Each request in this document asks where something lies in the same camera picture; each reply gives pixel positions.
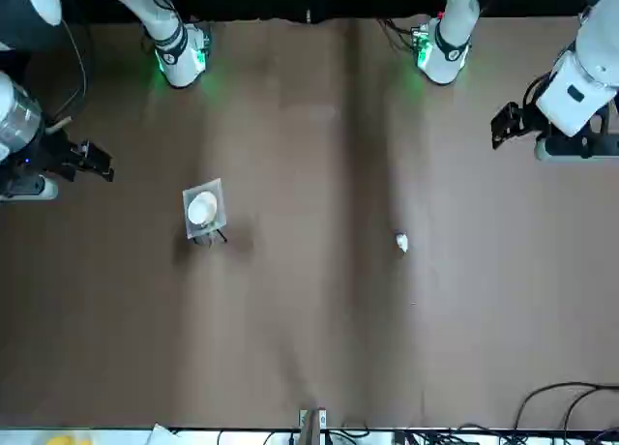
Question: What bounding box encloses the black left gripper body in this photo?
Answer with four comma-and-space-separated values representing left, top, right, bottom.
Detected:
519, 101, 619, 151

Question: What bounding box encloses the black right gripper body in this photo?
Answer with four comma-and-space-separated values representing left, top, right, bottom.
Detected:
0, 123, 74, 179

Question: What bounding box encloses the black metal tripod stand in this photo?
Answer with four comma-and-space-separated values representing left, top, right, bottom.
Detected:
192, 224, 229, 247

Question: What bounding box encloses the yellow object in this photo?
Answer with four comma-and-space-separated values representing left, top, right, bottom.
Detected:
45, 433, 92, 445

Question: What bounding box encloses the white paper sheet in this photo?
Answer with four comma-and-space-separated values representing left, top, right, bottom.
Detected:
147, 422, 178, 445

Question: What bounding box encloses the black cable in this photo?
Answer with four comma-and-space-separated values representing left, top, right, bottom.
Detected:
514, 380, 619, 431
53, 19, 89, 124
564, 388, 619, 436
378, 17, 420, 49

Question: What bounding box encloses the wire gauze with ceramic disc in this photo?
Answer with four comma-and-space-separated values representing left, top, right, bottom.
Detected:
182, 176, 228, 241

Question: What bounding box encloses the aluminium profile post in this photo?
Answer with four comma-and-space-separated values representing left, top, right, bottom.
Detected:
299, 407, 328, 445

